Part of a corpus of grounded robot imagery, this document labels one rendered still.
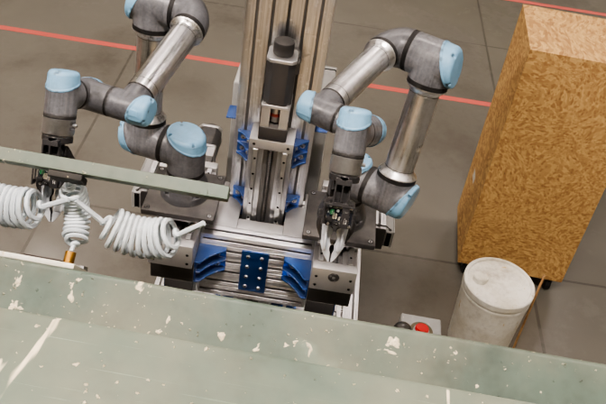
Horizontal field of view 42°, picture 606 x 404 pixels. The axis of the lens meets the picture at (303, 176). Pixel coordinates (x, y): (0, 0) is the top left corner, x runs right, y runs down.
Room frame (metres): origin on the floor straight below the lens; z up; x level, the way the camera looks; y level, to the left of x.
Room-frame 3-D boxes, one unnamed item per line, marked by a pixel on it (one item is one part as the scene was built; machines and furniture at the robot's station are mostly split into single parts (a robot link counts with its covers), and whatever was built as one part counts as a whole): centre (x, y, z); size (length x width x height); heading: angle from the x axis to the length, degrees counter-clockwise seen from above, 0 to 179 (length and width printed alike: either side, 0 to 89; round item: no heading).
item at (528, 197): (3.00, -1.06, 0.63); 0.50 x 0.42 x 1.25; 87
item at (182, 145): (1.89, 0.36, 1.20); 0.13 x 0.12 x 0.14; 77
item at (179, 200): (1.88, 0.36, 1.09); 0.15 x 0.15 x 0.10
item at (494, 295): (2.42, -0.89, 0.24); 0.32 x 0.30 x 0.47; 90
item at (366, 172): (1.88, -0.14, 1.20); 0.13 x 0.12 x 0.14; 65
